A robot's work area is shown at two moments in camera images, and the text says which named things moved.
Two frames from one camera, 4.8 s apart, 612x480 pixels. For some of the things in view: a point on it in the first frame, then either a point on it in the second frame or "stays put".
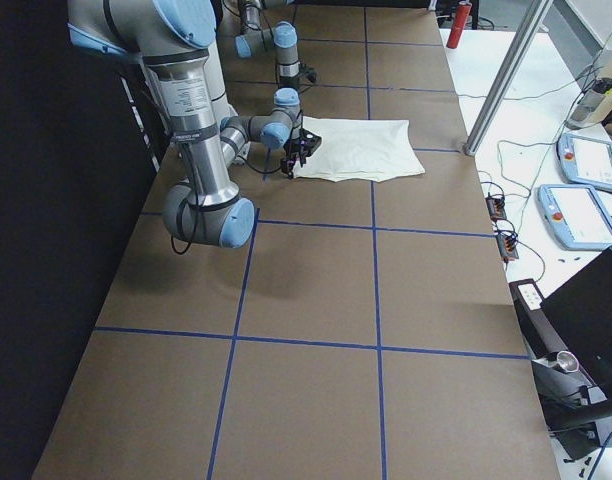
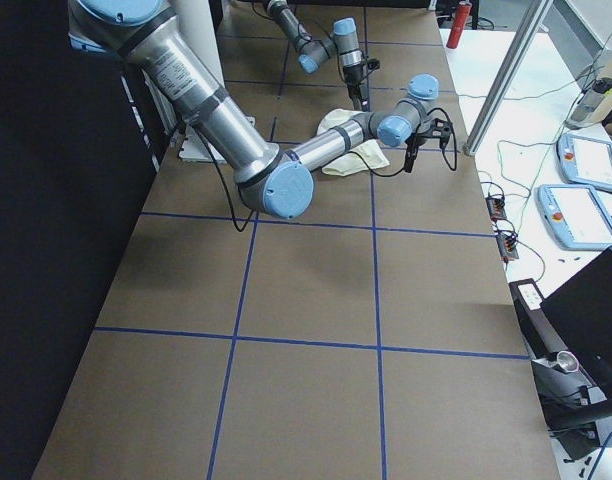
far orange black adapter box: (496, 207) stays put
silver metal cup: (567, 360) stays put
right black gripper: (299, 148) -> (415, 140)
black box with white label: (542, 338) stays put
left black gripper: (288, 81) -> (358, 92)
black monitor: (588, 312) stays put
